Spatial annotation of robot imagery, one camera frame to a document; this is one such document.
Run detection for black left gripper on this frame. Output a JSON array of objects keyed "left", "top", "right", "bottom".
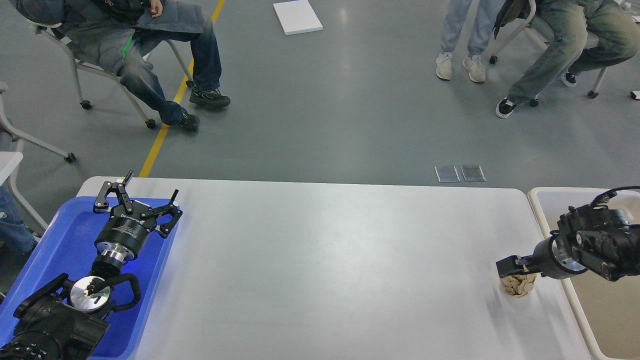
[{"left": 93, "top": 170, "right": 184, "bottom": 263}]

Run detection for blue plastic tray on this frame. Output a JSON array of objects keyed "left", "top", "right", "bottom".
[{"left": 0, "top": 196, "right": 177, "bottom": 360}]

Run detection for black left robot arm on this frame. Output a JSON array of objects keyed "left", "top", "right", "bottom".
[{"left": 1, "top": 173, "right": 183, "bottom": 360}]

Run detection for brown paper ball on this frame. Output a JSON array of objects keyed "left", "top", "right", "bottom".
[{"left": 501, "top": 273, "right": 538, "bottom": 298}]

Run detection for white chair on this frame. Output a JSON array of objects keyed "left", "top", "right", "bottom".
[
  {"left": 27, "top": 20, "right": 197, "bottom": 130},
  {"left": 0, "top": 98, "right": 76, "bottom": 232},
  {"left": 489, "top": 0, "right": 607, "bottom": 107}
]

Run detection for right floor outlet plate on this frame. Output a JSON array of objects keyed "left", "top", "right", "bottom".
[{"left": 460, "top": 165, "right": 487, "bottom": 182}]

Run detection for left floor outlet plate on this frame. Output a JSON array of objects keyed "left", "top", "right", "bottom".
[{"left": 434, "top": 165, "right": 461, "bottom": 183}]

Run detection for standing person white sneakers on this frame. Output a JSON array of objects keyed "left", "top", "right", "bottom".
[{"left": 435, "top": 0, "right": 507, "bottom": 84}]

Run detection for beige plastic bin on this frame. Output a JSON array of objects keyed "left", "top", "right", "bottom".
[{"left": 528, "top": 187, "right": 640, "bottom": 360}]

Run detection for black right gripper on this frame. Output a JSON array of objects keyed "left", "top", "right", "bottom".
[{"left": 495, "top": 235, "right": 588, "bottom": 280}]

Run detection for seated person in dark jeans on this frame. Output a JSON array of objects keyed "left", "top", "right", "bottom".
[{"left": 11, "top": 0, "right": 231, "bottom": 132}]

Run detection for floor outlet plate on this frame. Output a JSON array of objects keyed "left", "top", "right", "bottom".
[
  {"left": 460, "top": 165, "right": 487, "bottom": 182},
  {"left": 434, "top": 165, "right": 461, "bottom": 183}
]

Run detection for white chair right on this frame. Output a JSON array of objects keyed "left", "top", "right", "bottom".
[{"left": 489, "top": 0, "right": 607, "bottom": 107}]

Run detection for person at left edge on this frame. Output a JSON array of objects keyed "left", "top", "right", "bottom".
[{"left": 0, "top": 186, "right": 38, "bottom": 256}]

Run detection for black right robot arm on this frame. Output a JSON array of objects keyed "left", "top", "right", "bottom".
[{"left": 496, "top": 186, "right": 640, "bottom": 281}]

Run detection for white flat box on floor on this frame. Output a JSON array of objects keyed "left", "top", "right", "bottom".
[{"left": 273, "top": 0, "right": 323, "bottom": 35}]

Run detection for white chair far left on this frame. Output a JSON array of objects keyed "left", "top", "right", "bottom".
[{"left": 0, "top": 98, "right": 76, "bottom": 232}]

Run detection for seated person green trousers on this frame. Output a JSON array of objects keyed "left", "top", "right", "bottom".
[{"left": 495, "top": 0, "right": 640, "bottom": 119}]

